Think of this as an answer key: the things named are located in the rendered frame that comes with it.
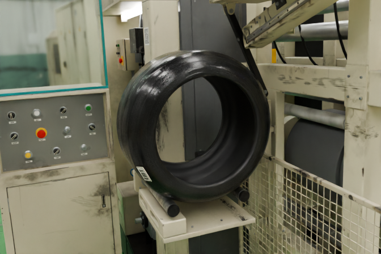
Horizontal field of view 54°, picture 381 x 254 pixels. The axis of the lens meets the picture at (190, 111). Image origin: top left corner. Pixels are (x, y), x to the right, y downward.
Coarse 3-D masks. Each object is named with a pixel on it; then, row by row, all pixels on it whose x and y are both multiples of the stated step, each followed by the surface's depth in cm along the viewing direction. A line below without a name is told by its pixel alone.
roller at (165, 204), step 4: (152, 192) 147; (156, 196) 141; (160, 196) 138; (160, 200) 137; (164, 200) 134; (168, 200) 133; (172, 200) 134; (160, 204) 137; (164, 204) 132; (168, 204) 130; (172, 204) 130; (176, 204) 132; (164, 208) 132; (168, 208) 129; (172, 208) 129; (176, 208) 129; (168, 212) 129; (172, 212) 129; (176, 212) 130; (172, 216) 129
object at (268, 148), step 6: (270, 102) 172; (270, 108) 173; (270, 114) 173; (270, 120) 174; (270, 126) 174; (270, 132) 175; (270, 138) 175; (270, 144) 176; (270, 150) 176; (264, 162) 176
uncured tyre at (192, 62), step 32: (160, 64) 125; (192, 64) 123; (224, 64) 127; (128, 96) 129; (160, 96) 120; (224, 96) 158; (256, 96) 133; (128, 128) 122; (224, 128) 161; (256, 128) 136; (128, 160) 135; (160, 160) 123; (192, 160) 159; (224, 160) 159; (256, 160) 138; (160, 192) 129; (192, 192) 130; (224, 192) 135
